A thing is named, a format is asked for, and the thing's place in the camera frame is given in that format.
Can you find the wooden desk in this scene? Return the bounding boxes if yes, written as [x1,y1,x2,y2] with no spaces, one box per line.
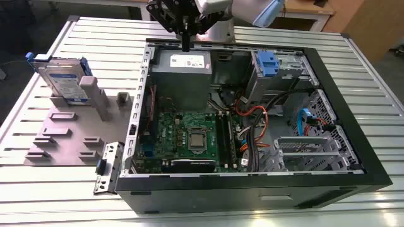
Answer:
[233,0,334,33]

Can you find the hard disk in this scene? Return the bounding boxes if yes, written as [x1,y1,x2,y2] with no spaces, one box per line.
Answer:
[23,53,93,106]

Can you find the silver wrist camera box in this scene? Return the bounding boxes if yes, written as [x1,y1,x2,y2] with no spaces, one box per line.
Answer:
[193,0,233,15]

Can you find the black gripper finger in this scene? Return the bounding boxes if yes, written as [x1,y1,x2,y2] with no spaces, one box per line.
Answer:
[186,11,227,52]
[145,1,187,52]

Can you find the hinged expansion slot bracket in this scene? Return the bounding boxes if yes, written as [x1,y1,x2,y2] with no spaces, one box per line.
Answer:
[93,141,125,196]

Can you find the black RAM slot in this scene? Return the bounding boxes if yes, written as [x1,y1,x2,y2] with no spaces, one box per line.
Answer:
[223,111,238,169]
[215,111,230,169]

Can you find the grey optical drive cage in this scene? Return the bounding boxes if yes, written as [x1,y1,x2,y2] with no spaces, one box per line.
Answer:
[243,49,318,107]

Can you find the blue data wire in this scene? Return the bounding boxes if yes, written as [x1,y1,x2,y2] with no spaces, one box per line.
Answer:
[295,107,315,138]

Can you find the grey parts rack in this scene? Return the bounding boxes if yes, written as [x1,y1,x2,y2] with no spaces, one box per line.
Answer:
[23,76,135,167]

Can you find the grey power supply unit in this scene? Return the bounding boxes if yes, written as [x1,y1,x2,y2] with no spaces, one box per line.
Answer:
[147,48,213,113]

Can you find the orange power wire black plug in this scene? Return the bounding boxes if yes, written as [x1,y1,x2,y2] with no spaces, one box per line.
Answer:
[310,117,335,132]

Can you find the black graphics card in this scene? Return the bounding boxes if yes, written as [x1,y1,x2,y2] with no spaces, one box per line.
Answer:
[159,158,217,173]

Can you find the black cable bundle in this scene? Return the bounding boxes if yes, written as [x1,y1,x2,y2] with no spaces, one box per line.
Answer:
[245,88,315,172]

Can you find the thin red wire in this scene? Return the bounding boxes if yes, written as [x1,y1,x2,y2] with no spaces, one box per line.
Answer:
[142,84,157,135]

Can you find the blue drive latch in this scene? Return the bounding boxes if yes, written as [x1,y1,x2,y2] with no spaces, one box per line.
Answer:
[257,51,279,78]

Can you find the green motherboard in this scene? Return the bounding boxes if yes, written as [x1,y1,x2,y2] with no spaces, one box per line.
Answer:
[133,111,249,173]

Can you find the silver disk bay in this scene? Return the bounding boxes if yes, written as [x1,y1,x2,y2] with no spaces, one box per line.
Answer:
[273,136,363,173]

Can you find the CPU socket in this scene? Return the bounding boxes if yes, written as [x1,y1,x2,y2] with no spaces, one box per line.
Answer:
[185,126,211,156]

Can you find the white table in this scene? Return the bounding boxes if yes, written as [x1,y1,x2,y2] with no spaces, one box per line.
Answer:
[39,0,151,21]

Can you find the silver CPU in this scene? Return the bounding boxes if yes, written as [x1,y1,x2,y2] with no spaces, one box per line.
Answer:
[187,133,207,151]

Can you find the wooden cabinet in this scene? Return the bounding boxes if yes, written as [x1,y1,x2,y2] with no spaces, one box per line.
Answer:
[321,0,404,64]

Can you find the orange power wire bundle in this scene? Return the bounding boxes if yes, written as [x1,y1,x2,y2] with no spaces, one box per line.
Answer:
[234,104,271,153]

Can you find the black open PC case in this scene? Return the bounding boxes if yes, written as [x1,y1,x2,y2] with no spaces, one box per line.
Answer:
[114,37,393,215]

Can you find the black office chair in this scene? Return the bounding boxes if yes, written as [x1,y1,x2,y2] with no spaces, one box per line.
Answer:
[0,0,35,49]

